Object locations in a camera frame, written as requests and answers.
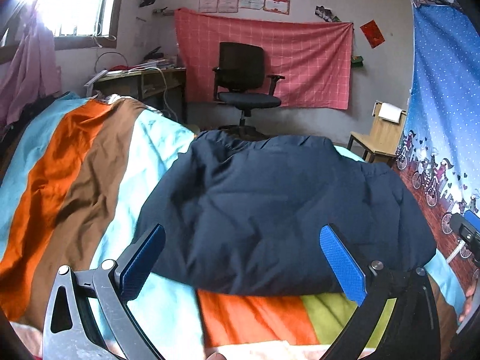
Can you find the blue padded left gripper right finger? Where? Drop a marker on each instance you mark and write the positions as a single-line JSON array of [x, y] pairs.
[[412, 331]]

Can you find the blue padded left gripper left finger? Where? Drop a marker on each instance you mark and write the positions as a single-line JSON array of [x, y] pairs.
[[70, 329]]

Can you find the navy blue padded jacket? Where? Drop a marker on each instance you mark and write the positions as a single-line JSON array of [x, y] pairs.
[[244, 217]]

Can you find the person's right hand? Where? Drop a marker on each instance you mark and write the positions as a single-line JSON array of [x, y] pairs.
[[468, 302]]

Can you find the blue patterned curtain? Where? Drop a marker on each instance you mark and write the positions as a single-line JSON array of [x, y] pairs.
[[439, 150]]

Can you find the wooden chair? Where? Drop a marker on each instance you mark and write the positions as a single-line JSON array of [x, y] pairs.
[[380, 145]]

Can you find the striped colourful bed sheet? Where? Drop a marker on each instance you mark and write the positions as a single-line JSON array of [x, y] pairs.
[[75, 173]]

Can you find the wooden desk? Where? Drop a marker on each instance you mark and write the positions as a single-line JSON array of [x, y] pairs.
[[161, 88]]

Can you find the black office chair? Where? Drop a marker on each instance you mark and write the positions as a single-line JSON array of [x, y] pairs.
[[241, 81]]

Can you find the window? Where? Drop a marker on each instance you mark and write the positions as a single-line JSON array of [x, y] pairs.
[[75, 24]]

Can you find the red paper on wall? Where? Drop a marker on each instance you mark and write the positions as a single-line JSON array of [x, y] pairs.
[[372, 34]]

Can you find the red checked wall cloth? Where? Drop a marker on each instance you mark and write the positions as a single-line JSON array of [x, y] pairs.
[[314, 59]]

